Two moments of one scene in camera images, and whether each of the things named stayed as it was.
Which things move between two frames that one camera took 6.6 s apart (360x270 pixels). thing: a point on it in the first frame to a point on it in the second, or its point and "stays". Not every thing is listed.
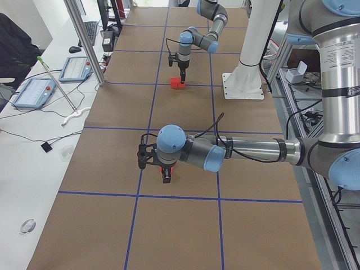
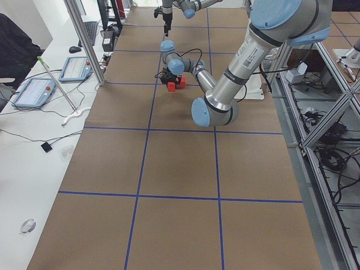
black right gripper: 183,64 to 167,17
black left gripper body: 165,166 to 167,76
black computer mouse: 74,49 stays
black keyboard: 91,27 stays
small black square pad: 46,147 stays
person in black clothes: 18,52 stays
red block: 172,170 to 171,87
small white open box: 296,75 stays
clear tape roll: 28,226 stays
